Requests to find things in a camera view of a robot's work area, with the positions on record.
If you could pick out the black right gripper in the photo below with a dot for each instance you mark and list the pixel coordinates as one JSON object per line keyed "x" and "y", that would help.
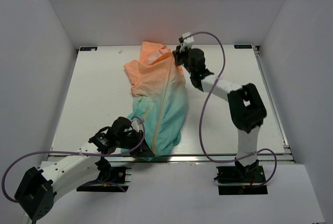
{"x": 178, "y": 54}

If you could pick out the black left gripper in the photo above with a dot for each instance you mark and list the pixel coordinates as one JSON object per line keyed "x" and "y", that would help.
{"x": 143, "y": 150}

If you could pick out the orange and teal jacket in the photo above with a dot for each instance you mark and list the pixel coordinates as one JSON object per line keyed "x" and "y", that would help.
{"x": 160, "y": 97}

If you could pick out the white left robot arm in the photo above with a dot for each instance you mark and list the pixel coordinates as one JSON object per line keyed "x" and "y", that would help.
{"x": 41, "y": 188}

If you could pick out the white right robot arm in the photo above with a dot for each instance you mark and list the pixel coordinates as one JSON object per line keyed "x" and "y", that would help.
{"x": 246, "y": 107}

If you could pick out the blue label right corner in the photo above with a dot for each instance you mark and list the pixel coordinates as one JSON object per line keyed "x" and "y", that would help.
{"x": 242, "y": 46}

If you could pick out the blue label corner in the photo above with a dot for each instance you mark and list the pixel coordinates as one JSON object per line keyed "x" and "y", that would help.
{"x": 242, "y": 46}
{"x": 88, "y": 48}

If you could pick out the blue label left corner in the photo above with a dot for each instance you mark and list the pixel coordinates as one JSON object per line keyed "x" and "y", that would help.
{"x": 88, "y": 48}

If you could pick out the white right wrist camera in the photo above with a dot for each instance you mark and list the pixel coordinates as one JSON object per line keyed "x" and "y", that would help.
{"x": 186, "y": 41}

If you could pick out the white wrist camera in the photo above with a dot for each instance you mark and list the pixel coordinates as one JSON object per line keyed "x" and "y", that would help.
{"x": 137, "y": 125}
{"x": 186, "y": 41}

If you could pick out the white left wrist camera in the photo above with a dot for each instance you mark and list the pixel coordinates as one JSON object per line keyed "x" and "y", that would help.
{"x": 137, "y": 125}

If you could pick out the aluminium table front rail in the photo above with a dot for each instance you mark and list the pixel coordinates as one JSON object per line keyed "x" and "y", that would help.
{"x": 198, "y": 158}

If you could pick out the aluminium table rail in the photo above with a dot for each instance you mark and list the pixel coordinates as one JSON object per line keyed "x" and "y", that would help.
{"x": 198, "y": 158}
{"x": 287, "y": 149}

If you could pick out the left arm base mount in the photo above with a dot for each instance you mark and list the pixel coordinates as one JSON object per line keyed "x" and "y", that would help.
{"x": 111, "y": 179}

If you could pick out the aluminium table right rail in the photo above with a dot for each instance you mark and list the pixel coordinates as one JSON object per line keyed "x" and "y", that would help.
{"x": 287, "y": 149}

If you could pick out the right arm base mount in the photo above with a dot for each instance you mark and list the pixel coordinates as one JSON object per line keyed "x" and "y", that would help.
{"x": 240, "y": 180}

